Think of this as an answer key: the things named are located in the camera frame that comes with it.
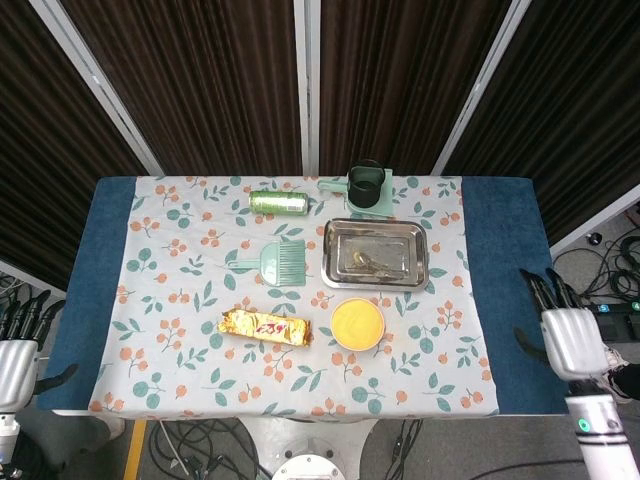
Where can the gold biscuit packet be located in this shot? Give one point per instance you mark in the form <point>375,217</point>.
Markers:
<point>260,327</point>

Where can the rectangular stainless steel tray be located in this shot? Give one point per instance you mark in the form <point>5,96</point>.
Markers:
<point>340,235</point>

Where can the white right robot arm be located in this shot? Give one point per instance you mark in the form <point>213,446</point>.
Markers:
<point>600,440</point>

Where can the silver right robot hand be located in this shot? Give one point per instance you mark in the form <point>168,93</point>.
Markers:
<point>575,345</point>

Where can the floral printed tablecloth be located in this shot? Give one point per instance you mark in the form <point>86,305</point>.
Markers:
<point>200,370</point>

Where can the dark brown partition panel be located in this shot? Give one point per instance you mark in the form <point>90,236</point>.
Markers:
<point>575,100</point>
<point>40,150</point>
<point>200,75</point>
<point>400,75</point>

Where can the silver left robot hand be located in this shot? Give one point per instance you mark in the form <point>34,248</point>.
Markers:
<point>17,370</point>

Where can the mint green hand brush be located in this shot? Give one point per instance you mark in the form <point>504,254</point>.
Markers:
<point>280,262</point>

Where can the white partition frame post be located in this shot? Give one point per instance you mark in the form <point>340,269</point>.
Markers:
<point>306,75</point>
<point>101,90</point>
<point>486,75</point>

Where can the black mesh pen holder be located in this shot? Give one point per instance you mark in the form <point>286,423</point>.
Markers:
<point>366,192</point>

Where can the green drink can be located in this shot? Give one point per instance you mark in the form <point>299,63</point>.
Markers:
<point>277,202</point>

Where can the blue table cover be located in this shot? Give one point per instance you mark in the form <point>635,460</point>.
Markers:
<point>505,250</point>

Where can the mint green dustpan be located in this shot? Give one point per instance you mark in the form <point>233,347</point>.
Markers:
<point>332,186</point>

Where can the bowl of orange powder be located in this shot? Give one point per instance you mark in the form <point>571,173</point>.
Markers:
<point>357,322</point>

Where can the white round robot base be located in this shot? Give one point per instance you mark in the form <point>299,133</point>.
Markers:
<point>307,465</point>

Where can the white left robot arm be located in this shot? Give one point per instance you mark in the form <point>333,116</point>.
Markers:
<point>7,435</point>

